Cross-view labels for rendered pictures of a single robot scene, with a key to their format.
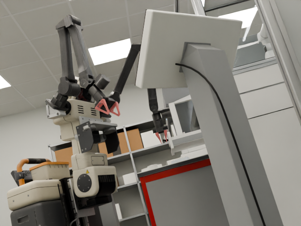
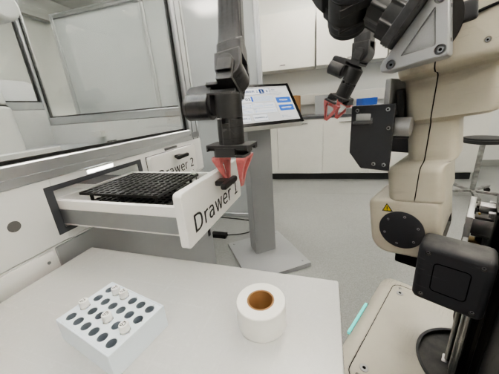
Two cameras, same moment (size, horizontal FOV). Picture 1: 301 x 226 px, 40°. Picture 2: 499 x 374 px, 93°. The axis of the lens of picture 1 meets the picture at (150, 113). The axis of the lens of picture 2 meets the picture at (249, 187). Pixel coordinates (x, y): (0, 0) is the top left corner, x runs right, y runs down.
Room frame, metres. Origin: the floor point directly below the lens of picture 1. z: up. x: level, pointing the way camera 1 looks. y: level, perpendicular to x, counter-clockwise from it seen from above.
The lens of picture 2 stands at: (3.16, 0.17, 1.06)
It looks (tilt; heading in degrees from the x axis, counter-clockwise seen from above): 18 degrees down; 199
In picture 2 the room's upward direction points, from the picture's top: 4 degrees counter-clockwise
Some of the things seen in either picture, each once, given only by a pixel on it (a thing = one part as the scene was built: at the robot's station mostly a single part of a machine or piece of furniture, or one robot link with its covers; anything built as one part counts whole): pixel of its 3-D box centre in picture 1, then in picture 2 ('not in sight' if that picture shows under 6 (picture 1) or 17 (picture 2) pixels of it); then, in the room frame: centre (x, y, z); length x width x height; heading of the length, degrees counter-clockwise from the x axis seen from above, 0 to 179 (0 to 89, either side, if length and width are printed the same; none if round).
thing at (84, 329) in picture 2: (180, 162); (113, 322); (2.98, -0.12, 0.78); 0.12 x 0.08 x 0.04; 79
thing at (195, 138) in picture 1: (201, 137); (142, 195); (2.69, -0.28, 0.86); 0.40 x 0.26 x 0.06; 90
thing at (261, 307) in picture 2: (152, 168); (261, 310); (2.91, 0.09, 0.78); 0.07 x 0.07 x 0.04
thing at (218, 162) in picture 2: (162, 136); (232, 165); (2.66, -0.04, 0.93); 0.07 x 0.07 x 0.09; 0
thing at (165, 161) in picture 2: not in sight; (175, 163); (2.38, -0.40, 0.87); 0.29 x 0.02 x 0.11; 0
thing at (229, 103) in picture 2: (157, 117); (226, 106); (2.66, -0.04, 1.07); 0.07 x 0.06 x 0.07; 89
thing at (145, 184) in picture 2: not in sight; (145, 194); (2.69, -0.28, 0.87); 0.22 x 0.18 x 0.06; 90
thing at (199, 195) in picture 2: (170, 144); (215, 194); (2.69, -0.08, 0.87); 0.29 x 0.02 x 0.11; 0
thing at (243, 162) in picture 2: (161, 136); (235, 165); (2.66, -0.03, 0.93); 0.07 x 0.07 x 0.09; 0
